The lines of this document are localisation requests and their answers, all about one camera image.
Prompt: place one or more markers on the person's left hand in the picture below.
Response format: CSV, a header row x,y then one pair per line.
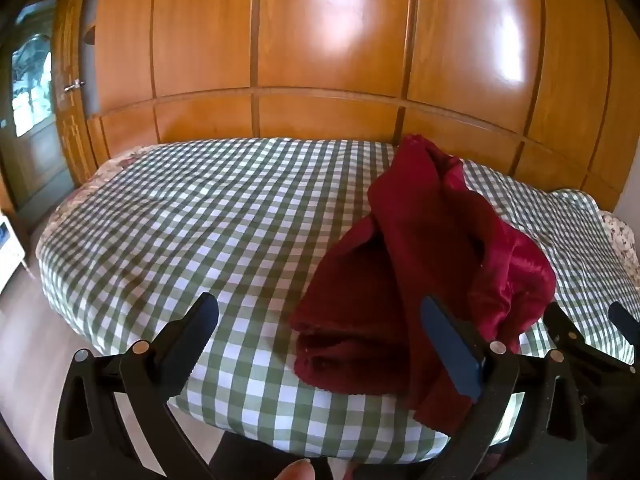
x,y
299,472

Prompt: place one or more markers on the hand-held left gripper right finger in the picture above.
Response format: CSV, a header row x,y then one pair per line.
x,y
452,347

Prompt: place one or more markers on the wooden door with window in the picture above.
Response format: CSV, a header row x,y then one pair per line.
x,y
35,125

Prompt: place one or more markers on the green checked bed sheet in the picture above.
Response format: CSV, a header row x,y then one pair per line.
x,y
200,230

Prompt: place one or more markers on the wooden wardrobe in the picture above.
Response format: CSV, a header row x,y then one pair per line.
x,y
325,35

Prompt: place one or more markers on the white appliance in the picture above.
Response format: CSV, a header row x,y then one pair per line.
x,y
9,255

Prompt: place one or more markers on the dark red garment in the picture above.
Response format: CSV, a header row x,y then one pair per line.
x,y
400,270

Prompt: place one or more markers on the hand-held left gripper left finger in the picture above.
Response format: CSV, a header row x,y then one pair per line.
x,y
192,327

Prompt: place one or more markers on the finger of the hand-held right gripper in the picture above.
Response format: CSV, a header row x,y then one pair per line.
x,y
625,322
560,322

